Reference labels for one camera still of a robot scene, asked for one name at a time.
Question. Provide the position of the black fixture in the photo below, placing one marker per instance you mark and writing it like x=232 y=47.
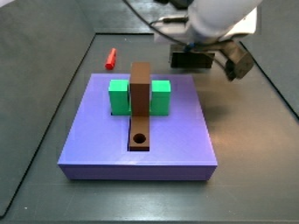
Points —
x=190 y=59

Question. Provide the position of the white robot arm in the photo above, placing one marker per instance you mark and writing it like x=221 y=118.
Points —
x=208 y=28

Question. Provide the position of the left green block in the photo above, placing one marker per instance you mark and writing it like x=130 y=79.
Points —
x=117 y=93

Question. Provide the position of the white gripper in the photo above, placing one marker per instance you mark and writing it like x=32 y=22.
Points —
x=202 y=31

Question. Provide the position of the brown L-shaped bracket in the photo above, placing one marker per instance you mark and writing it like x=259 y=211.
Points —
x=138 y=97

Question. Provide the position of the green block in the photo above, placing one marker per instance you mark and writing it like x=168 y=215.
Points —
x=160 y=97
x=117 y=93

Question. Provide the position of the purple base block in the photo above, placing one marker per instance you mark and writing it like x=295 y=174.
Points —
x=94 y=152

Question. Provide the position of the right green block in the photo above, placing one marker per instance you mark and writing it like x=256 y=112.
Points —
x=160 y=97

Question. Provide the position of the red peg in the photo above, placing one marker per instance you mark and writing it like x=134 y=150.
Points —
x=110 y=59

